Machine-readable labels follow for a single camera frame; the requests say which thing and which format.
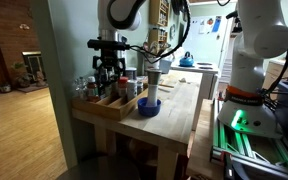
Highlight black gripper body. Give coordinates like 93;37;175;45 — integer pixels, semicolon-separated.
92;49;126;76

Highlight wooden organizer tray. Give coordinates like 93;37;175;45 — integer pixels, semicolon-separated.
71;87;151;122

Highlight white cap sauce bottle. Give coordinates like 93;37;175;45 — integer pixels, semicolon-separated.
86;75;99;99

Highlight dark can with white lid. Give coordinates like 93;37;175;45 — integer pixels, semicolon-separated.
124;67;138;82

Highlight small white spice jar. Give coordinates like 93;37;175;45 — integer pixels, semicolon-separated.
126;79;139;102

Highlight clear glass bottle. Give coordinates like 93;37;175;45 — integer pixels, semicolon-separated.
73;76;87;100

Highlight small dark lid jar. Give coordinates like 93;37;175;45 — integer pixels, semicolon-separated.
136;81;145;97

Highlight white orange utensil crock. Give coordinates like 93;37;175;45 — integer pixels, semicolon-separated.
145;57;162;72

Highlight steel top salt grinder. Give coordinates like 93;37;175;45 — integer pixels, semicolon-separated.
146;68;163;108

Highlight blue round dish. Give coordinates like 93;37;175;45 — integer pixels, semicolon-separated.
136;96;163;118

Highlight grey blue tissue box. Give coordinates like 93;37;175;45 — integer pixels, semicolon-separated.
158;57;174;75

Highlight wooden spice rack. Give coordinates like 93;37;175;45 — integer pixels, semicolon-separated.
148;0;171;47

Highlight dark fireplace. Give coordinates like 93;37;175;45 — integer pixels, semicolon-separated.
21;50;47;82

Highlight blue kettle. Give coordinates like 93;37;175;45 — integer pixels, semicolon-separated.
178;51;196;68

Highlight potted plant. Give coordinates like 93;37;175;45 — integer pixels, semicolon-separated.
11;61;32;89

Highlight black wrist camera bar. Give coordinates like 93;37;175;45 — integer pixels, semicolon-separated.
86;38;131;52

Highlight black corrugated cable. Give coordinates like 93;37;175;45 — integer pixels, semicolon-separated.
126;0;192;65

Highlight aluminium frame rail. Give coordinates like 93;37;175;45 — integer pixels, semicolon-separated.
209;98;288;180

